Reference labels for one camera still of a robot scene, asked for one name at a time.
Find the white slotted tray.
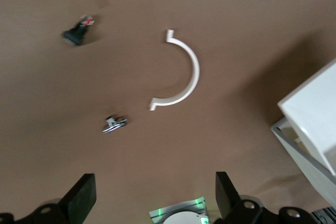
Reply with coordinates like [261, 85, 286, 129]
[277, 58, 336, 175]

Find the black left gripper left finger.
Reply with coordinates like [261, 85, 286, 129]
[0, 173, 97, 224]

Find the black square push button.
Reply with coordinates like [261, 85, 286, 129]
[62, 14, 96, 47]

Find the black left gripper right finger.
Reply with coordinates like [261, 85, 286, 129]
[215, 172, 319, 224]

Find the metal tee fitting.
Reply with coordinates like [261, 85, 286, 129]
[102, 114, 129, 134]

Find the white semicircular bracket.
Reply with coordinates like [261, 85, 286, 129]
[149, 29, 200, 111]

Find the white cabinet drawer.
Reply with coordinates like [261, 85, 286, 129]
[270, 118, 336, 208]

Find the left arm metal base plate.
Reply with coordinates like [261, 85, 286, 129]
[149, 196, 210, 224]

